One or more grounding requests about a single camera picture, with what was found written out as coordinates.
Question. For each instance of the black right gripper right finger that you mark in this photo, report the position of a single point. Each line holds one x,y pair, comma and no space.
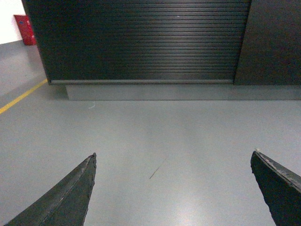
280,187

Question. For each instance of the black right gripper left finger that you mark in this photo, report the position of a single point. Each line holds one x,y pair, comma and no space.
65,204

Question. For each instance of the black checkout counter cabinet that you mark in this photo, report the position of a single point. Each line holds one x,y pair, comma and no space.
170,49

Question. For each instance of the red fire extinguisher box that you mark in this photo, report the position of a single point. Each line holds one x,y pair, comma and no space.
25,29

